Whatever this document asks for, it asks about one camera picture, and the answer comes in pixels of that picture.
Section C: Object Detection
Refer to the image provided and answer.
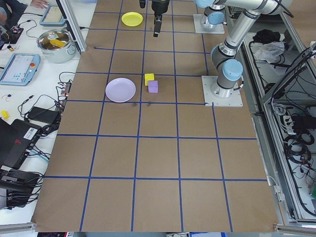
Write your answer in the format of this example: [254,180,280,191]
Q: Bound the purple plastic plate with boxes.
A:
[105,78,137,103]

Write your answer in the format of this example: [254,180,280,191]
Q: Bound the black circuit board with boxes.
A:
[0,26,25,44]

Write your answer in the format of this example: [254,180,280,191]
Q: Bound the glass pot lid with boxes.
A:
[37,29,72,50]

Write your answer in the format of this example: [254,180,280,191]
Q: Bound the black usb hub strip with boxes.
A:
[55,81,73,109]

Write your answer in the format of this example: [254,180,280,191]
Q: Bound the yellow plastic plate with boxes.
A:
[120,11,144,27]

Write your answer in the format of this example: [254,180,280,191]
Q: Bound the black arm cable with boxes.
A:
[278,0,295,18]

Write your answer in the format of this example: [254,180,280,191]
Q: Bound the person bare hand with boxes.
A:
[31,0,50,8]

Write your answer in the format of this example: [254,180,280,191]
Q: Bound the white square base plate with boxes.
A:
[193,14,226,34]
[201,75,244,108]

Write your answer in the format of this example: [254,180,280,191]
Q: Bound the blue grey teach pendant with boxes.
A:
[0,53,41,86]
[39,4,68,27]

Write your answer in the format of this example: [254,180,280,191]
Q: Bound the white power strip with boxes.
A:
[281,116,298,135]

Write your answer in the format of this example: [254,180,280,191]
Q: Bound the purple foam block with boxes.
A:
[147,80,159,94]

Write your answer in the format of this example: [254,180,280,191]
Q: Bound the aluminium corner bar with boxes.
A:
[0,222,37,233]
[273,223,316,233]

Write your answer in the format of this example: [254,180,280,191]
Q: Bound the black laptop red logo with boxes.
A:
[0,118,42,171]

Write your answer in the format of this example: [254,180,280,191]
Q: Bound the yellow foam block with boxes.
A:
[144,73,156,86]

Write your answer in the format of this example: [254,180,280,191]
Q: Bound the white cloth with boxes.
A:
[254,41,286,64]

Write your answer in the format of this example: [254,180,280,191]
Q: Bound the black power adapter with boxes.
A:
[26,106,61,124]

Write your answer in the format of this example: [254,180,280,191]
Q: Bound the aluminium profile post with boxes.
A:
[56,0,87,52]

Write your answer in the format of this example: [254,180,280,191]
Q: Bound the steel cooking pot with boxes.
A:
[37,28,76,64]

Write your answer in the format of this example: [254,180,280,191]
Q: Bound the metal bar frame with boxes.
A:
[223,0,316,227]

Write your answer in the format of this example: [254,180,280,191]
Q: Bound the black docking device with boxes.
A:
[0,170,41,210]

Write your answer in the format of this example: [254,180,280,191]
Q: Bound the black cloth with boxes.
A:
[253,29,281,43]

